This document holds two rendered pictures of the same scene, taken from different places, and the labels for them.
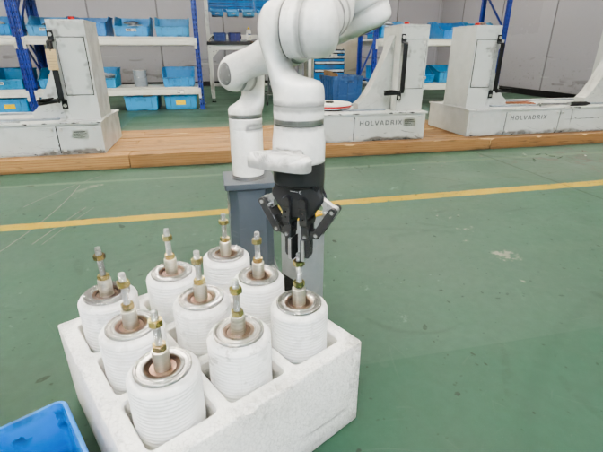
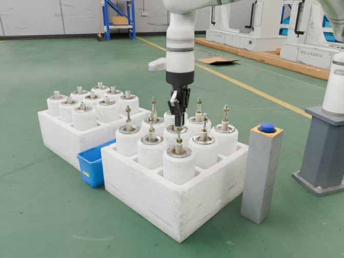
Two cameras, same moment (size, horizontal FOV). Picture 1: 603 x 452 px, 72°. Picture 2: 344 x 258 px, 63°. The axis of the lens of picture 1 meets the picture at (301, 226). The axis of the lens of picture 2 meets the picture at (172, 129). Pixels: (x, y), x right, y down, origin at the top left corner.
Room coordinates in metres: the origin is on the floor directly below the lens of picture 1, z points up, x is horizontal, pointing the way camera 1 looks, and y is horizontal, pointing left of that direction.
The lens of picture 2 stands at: (0.49, -0.73, 0.64)
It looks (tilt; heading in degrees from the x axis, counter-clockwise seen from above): 23 degrees down; 84
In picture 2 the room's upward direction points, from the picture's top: straight up
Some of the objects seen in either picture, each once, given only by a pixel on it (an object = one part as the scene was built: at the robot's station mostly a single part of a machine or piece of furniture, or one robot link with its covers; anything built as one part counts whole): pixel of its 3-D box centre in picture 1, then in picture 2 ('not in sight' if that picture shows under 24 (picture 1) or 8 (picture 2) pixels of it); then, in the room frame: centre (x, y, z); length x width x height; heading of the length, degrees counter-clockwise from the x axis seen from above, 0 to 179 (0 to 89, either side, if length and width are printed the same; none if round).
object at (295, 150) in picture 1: (292, 140); (173, 57); (0.57, 0.01, 0.52); 0.11 x 0.09 x 0.06; 155
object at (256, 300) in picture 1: (260, 316); (202, 164); (0.67, 0.08, 0.16); 0.10 x 0.10 x 0.18
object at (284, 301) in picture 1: (299, 302); (178, 151); (0.58, 0.00, 0.25); 0.08 x 0.08 x 0.01
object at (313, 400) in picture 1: (209, 371); (176, 169); (0.60, 0.17, 0.09); 0.39 x 0.39 x 0.18; 40
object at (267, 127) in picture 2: not in sight; (266, 127); (0.84, 0.00, 0.32); 0.04 x 0.04 x 0.02
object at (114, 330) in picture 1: (131, 325); (154, 120); (0.52, 0.26, 0.25); 0.08 x 0.08 x 0.01
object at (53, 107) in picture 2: not in sight; (60, 115); (0.08, 0.60, 0.16); 0.10 x 0.10 x 0.18
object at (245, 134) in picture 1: (247, 147); (341, 88); (1.17, 0.15, 0.39); 0.09 x 0.09 x 0.17; 12
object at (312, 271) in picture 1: (301, 274); (260, 175); (0.84, 0.00, 0.16); 0.07 x 0.07 x 0.31; 40
